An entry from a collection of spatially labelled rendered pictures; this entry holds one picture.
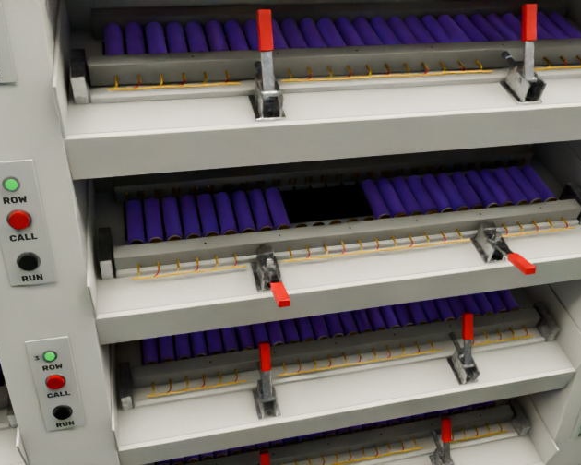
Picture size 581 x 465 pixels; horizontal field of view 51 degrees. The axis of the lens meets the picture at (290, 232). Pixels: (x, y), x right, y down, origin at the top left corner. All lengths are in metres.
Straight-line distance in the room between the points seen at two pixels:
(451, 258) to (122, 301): 0.37
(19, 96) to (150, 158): 0.12
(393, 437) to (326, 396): 0.20
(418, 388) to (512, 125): 0.36
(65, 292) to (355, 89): 0.34
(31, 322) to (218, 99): 0.28
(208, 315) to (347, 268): 0.16
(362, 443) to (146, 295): 0.44
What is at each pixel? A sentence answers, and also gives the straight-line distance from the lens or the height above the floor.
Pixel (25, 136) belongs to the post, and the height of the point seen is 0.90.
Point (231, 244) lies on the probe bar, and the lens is 0.66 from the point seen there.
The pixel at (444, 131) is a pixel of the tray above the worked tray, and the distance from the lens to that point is 0.63.
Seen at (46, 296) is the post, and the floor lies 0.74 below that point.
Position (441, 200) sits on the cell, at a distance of 0.77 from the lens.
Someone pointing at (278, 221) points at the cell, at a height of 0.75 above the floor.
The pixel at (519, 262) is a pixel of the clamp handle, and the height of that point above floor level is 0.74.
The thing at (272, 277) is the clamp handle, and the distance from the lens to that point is 0.63.
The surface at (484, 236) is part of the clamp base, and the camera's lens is 0.74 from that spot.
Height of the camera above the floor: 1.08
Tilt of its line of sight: 29 degrees down
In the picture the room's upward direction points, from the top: 1 degrees clockwise
